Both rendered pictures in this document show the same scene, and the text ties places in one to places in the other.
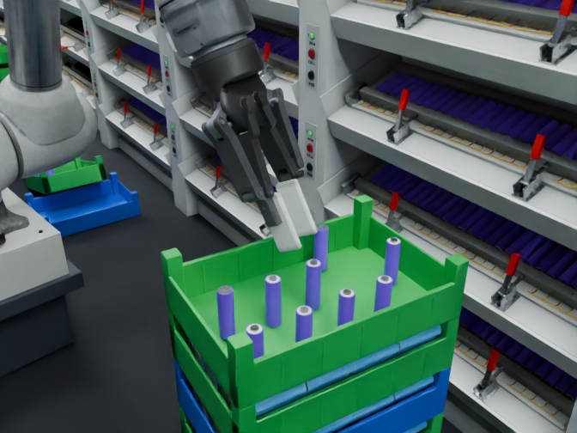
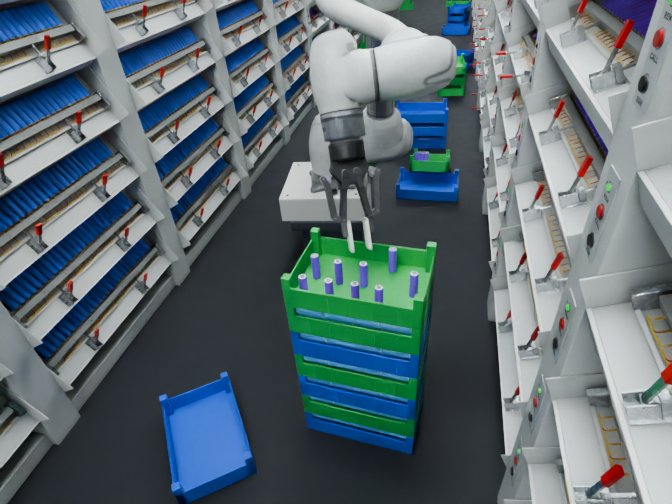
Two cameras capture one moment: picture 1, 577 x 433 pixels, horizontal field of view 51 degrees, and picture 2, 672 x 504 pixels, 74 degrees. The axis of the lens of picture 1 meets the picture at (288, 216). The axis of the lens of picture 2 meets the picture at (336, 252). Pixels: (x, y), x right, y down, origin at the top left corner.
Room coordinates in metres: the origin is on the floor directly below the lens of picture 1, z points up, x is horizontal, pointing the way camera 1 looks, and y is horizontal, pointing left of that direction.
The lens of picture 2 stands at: (0.07, -0.59, 1.16)
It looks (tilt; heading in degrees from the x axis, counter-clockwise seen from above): 37 degrees down; 51
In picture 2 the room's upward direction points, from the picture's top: 5 degrees counter-clockwise
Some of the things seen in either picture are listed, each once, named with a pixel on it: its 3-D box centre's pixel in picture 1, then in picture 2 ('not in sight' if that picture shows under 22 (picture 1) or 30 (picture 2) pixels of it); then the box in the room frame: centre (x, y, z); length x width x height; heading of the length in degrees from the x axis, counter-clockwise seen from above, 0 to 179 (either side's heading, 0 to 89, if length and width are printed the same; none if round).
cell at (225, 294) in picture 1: (226, 314); (315, 266); (0.55, 0.07, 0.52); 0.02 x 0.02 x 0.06
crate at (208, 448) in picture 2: not in sight; (205, 432); (0.21, 0.22, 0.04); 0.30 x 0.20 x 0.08; 72
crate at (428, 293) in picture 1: (312, 283); (361, 273); (0.60, -0.03, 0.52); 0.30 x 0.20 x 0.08; 121
